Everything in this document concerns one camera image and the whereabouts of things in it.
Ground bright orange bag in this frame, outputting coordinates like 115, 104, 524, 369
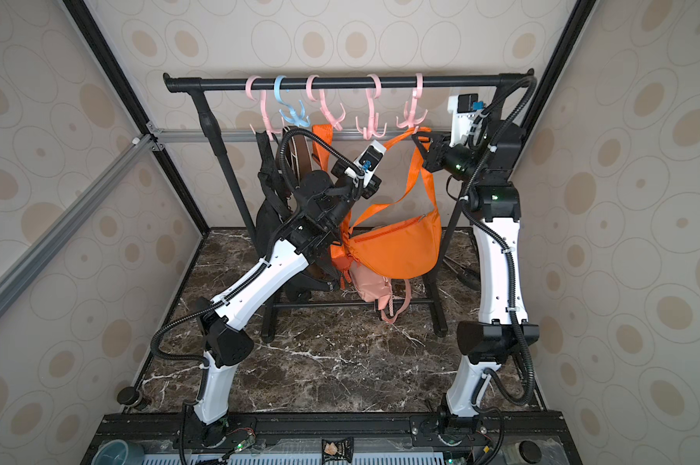
330, 147, 442, 279

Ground red-orange waist bag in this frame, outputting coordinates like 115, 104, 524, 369
310, 123, 357, 292

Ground brown leather bag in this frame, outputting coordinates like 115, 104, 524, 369
286, 135, 313, 180

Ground pink bag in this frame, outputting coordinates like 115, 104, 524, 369
349, 263, 412, 325

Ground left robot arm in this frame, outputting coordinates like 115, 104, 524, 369
150, 128, 387, 425

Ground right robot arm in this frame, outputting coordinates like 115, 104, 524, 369
413, 73, 539, 418

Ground rightmost pink hook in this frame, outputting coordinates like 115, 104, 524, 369
396, 73, 428, 132

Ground pink hook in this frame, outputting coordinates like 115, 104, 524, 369
245, 76, 280, 141
356, 74, 387, 141
305, 75, 346, 131
396, 73, 428, 132

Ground middle pink hook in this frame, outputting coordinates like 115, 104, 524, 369
305, 75, 346, 131

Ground light blue hook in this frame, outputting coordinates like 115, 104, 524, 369
272, 76, 311, 129

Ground leftmost pink hook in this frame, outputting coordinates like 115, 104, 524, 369
245, 76, 280, 141

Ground black tongs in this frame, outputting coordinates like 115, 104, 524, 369
443, 256, 481, 291

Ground black clothes rack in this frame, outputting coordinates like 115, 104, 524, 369
154, 69, 538, 342

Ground small snack packet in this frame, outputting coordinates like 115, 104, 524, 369
321, 437, 355, 464

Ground black round cap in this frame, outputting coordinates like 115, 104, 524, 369
517, 440, 543, 464

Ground small black round knob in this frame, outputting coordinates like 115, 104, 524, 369
116, 386, 143, 408

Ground teal round container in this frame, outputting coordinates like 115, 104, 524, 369
91, 439, 145, 465

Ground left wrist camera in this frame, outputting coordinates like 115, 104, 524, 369
346, 141, 386, 188

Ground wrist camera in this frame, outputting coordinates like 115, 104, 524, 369
447, 93, 485, 147
346, 141, 386, 188

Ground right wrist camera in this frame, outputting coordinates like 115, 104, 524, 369
447, 93, 485, 147

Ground black base frame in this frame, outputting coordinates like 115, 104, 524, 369
82, 411, 581, 464

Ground aluminium rail left wall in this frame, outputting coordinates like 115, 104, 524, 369
0, 134, 154, 319

